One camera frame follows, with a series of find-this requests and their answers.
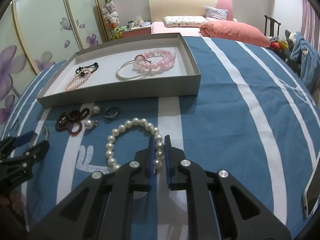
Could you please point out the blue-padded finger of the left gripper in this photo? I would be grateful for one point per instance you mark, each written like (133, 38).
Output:
(11, 143)

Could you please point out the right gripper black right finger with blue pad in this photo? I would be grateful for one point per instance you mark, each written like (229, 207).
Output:
(218, 205)

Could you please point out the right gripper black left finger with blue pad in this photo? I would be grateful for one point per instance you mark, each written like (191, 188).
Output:
(100, 207)

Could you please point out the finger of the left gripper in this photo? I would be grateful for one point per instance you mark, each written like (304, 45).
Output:
(32, 155)

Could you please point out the pearl drop earring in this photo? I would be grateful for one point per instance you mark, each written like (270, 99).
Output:
(90, 124)

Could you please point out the white smartphone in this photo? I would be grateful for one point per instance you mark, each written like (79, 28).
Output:
(311, 191)

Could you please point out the blue striped bedspread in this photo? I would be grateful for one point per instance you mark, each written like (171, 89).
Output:
(252, 116)

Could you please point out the silver bangle in tray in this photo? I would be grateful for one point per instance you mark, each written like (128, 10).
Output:
(131, 70)

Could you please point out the floral sliding wardrobe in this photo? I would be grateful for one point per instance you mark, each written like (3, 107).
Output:
(36, 34)

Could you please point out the grey cardboard tray box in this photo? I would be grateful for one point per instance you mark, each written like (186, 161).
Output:
(149, 66)

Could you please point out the stack of plush toys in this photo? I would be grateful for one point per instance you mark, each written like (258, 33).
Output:
(110, 19)

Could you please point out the pink nightstand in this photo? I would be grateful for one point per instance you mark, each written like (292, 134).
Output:
(137, 32)

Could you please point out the blue plush robe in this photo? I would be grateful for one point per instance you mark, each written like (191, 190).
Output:
(309, 70)

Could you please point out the pink bed sheet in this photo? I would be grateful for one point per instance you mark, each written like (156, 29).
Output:
(160, 28)

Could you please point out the salmon folded duvet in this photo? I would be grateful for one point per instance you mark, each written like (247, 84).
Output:
(236, 31)

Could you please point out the cream pink headboard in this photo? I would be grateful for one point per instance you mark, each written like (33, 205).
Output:
(159, 9)

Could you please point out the dark wooden chair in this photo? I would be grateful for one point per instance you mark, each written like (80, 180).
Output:
(271, 22)

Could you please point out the white patterned pillow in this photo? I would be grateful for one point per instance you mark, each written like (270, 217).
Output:
(184, 21)

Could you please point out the purple floral pillow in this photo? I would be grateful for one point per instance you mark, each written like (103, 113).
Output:
(213, 12)

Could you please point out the pink curtain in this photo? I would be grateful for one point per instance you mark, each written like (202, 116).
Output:
(310, 24)

